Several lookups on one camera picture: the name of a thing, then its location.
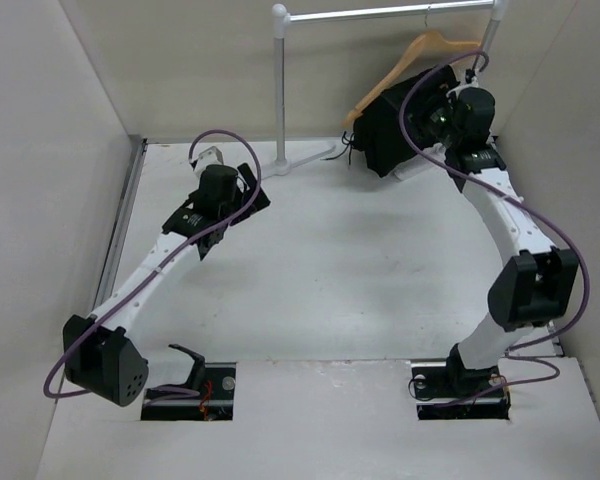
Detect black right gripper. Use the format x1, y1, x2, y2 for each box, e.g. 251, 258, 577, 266
382, 71, 462, 150

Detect wooden clothes hanger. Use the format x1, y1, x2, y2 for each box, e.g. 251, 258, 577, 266
341, 7, 482, 128

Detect black trousers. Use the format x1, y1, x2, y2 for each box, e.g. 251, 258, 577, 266
351, 66, 459, 178

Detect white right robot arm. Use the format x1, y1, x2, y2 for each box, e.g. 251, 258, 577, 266
399, 67, 587, 405

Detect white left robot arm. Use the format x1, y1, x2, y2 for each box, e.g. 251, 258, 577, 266
59, 159, 270, 407

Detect white clothes rack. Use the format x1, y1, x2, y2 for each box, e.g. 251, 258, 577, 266
263, 1, 509, 178

